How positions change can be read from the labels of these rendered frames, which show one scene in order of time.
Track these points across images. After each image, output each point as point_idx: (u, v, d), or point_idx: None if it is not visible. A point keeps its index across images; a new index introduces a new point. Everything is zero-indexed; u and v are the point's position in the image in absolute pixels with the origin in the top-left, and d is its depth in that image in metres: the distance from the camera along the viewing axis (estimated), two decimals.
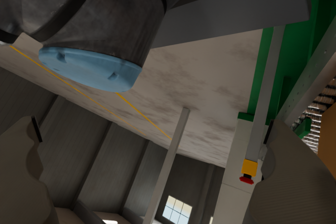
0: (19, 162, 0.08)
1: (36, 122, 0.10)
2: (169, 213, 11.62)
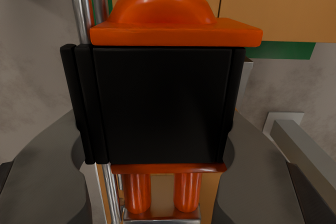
0: (65, 150, 0.08)
1: None
2: None
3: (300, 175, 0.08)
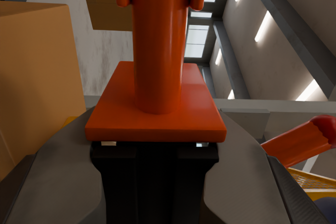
0: (84, 147, 0.09)
1: None
2: None
3: (280, 167, 0.08)
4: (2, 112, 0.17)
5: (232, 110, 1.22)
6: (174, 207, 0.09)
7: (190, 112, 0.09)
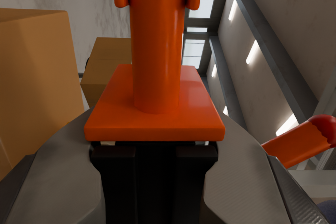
0: (84, 147, 0.09)
1: None
2: None
3: (280, 167, 0.08)
4: (1, 117, 0.17)
5: None
6: (175, 208, 0.09)
7: (189, 111, 0.09)
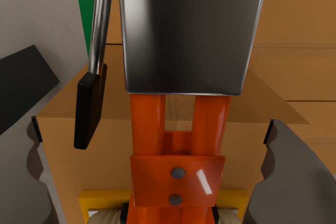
0: (19, 162, 0.08)
1: (36, 122, 0.10)
2: None
3: None
4: None
5: None
6: None
7: None
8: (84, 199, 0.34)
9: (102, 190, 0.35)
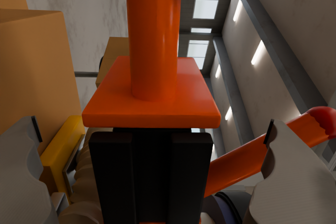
0: (19, 162, 0.08)
1: (36, 122, 0.10)
2: None
3: None
4: None
5: None
6: (171, 194, 0.10)
7: (185, 99, 0.09)
8: None
9: None
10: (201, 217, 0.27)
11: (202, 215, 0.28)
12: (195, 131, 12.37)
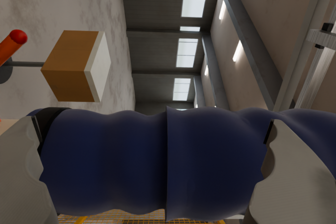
0: (19, 162, 0.08)
1: (36, 122, 0.10)
2: None
3: None
4: None
5: None
6: None
7: None
8: None
9: None
10: None
11: None
12: None
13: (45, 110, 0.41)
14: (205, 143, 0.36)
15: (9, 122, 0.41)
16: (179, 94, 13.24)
